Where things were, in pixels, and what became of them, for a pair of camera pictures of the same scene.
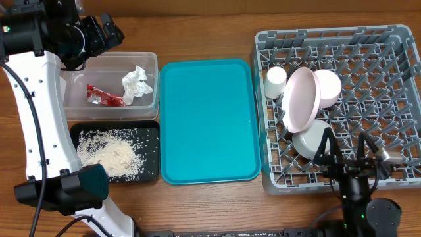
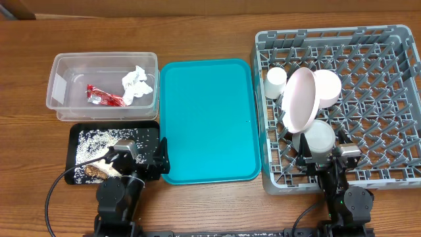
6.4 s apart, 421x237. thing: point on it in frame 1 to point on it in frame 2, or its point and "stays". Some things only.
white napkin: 133,83 stays
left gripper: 99,41 to 160,161
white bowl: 307,142 stays
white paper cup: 275,82 stays
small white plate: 330,87 stays
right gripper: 341,165 to 304,157
